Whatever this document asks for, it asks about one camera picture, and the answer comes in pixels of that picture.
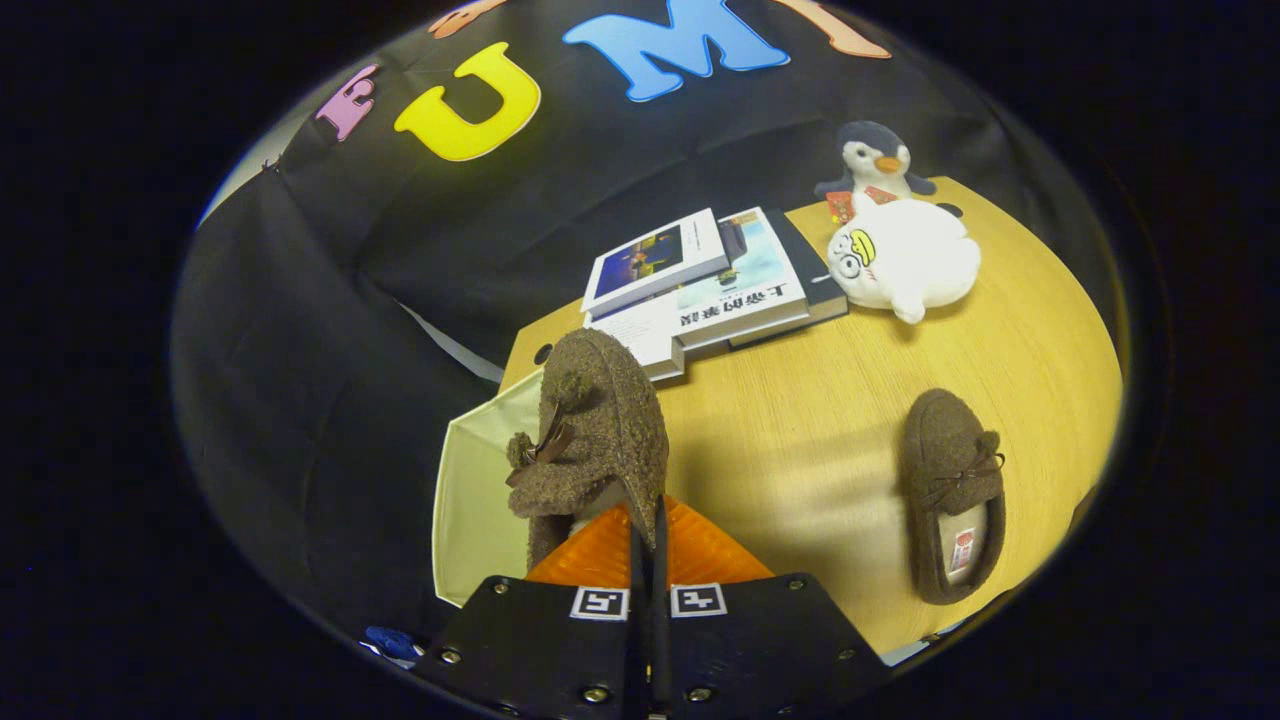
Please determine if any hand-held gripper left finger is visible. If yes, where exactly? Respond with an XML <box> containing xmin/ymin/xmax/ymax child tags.
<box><xmin>415</xmin><ymin>500</ymin><xmax>646</xmax><ymax>719</ymax></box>

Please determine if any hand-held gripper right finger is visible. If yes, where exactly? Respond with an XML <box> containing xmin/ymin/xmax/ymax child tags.
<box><xmin>648</xmin><ymin>495</ymin><xmax>891</xmax><ymax>716</ymax></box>

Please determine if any green fabric storage box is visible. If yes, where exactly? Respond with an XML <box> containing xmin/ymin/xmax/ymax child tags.
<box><xmin>432</xmin><ymin>368</ymin><xmax>546</xmax><ymax>608</ymax></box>

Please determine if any brown fuzzy shoe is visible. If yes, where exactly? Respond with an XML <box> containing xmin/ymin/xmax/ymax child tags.
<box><xmin>505</xmin><ymin>328</ymin><xmax>671</xmax><ymax>571</ymax></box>
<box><xmin>900</xmin><ymin>388</ymin><xmax>1007</xmax><ymax>606</ymax></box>

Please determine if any small blue object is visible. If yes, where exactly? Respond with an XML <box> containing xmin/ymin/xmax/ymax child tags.
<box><xmin>362</xmin><ymin>625</ymin><xmax>426</xmax><ymax>663</ymax></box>

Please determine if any plain white book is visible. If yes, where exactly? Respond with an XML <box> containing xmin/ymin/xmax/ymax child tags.
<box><xmin>590</xmin><ymin>300</ymin><xmax>691</xmax><ymax>383</ymax></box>

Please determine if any dark cover book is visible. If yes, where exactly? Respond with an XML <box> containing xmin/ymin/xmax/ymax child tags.
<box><xmin>765</xmin><ymin>208</ymin><xmax>849</xmax><ymax>346</ymax></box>

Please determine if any teal and white book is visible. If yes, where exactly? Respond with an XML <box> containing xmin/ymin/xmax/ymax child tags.
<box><xmin>675</xmin><ymin>207</ymin><xmax>809</xmax><ymax>346</ymax></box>

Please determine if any small blue-cover book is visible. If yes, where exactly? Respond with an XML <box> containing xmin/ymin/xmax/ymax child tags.
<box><xmin>582</xmin><ymin>208</ymin><xmax>731</xmax><ymax>319</ymax></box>

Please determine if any white seal plush toy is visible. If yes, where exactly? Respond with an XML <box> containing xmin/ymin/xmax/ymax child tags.
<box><xmin>826</xmin><ymin>197</ymin><xmax>982</xmax><ymax>326</ymax></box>

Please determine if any penguin plush toy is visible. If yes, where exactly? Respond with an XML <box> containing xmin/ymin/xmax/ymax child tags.
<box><xmin>813</xmin><ymin>120</ymin><xmax>938</xmax><ymax>226</ymax></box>

